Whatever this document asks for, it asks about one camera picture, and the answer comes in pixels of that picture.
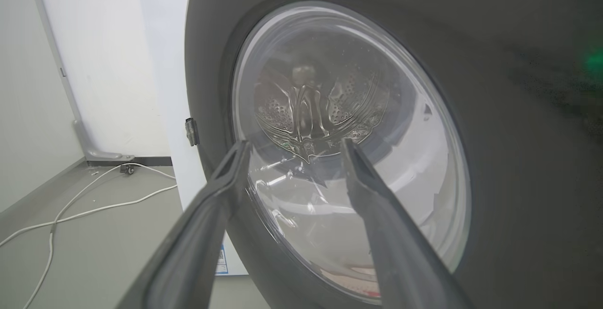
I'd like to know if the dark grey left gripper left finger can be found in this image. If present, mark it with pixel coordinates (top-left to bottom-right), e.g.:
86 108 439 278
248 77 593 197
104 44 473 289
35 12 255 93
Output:
116 140 253 309

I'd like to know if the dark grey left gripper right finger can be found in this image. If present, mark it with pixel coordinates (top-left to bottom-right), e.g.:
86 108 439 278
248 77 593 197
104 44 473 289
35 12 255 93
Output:
341 138 474 309

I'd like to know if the grey round washing machine door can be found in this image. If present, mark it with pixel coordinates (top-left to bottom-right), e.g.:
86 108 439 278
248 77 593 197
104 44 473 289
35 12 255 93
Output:
184 0 603 309

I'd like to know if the white washing machine body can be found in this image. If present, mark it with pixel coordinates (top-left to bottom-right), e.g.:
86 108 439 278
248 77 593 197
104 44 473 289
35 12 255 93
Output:
136 0 249 276

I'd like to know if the white panel board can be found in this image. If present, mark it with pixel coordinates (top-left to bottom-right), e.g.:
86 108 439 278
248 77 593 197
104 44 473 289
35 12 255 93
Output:
34 0 171 158

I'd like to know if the white floor cable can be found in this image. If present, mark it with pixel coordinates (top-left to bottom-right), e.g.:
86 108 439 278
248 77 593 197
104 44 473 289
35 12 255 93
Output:
23 163 176 309
0 185 178 247

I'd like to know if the grey metal frame post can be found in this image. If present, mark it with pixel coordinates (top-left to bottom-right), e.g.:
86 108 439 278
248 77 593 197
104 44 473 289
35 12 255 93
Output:
26 0 135 162

